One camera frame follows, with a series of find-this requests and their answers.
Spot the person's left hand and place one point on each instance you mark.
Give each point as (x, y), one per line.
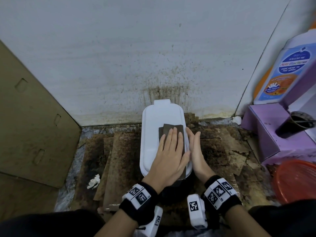
(167, 165)

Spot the person's right hand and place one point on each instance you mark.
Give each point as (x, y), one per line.
(198, 162)

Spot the person's right fingers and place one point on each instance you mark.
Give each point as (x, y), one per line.
(197, 144)

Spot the person's left little finger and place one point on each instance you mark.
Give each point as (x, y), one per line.
(160, 149)

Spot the person's left middle finger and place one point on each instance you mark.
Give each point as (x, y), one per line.
(173, 139)

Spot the person's left thumb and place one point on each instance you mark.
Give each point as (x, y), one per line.
(185, 159)

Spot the dark brown sandpaper sheet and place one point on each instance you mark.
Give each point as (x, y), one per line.
(170, 127)

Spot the white plastic container with lid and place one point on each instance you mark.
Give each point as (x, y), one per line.
(158, 113)

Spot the person's left forearm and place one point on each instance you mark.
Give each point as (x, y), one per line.
(116, 225)

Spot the person's right forearm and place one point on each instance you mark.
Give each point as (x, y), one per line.
(244, 223)

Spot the small stained cardboard pieces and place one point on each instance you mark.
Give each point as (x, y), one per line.
(191, 119)

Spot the stained brown cardboard sheet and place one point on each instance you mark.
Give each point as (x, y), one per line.
(105, 177)
(123, 165)

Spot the small white paper scrap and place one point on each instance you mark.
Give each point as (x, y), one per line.
(237, 120)

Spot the black right wristband with markers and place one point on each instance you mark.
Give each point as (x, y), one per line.
(221, 193)

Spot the black wristband with markers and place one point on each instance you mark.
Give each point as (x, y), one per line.
(138, 201)
(221, 193)

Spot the black left wristband with markers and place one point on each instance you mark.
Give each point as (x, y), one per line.
(138, 201)

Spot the purple cardboard box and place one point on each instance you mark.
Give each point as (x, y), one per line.
(264, 135)

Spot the crumpled white tissue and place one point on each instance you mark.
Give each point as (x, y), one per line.
(93, 182)

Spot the dark round cup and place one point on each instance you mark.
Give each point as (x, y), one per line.
(300, 120)

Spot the red plastic basket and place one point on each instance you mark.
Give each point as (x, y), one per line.
(296, 181)

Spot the orange bottle with blue label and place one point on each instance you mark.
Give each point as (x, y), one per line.
(288, 71)

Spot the large brown cardboard box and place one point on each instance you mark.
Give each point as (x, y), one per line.
(32, 130)

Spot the person's black trousers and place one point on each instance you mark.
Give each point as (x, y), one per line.
(49, 224)

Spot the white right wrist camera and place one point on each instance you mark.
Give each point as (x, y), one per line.
(196, 211)

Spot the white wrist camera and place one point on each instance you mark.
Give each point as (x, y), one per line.
(196, 211)
(151, 225)

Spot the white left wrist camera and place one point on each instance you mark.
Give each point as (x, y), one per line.
(151, 225)

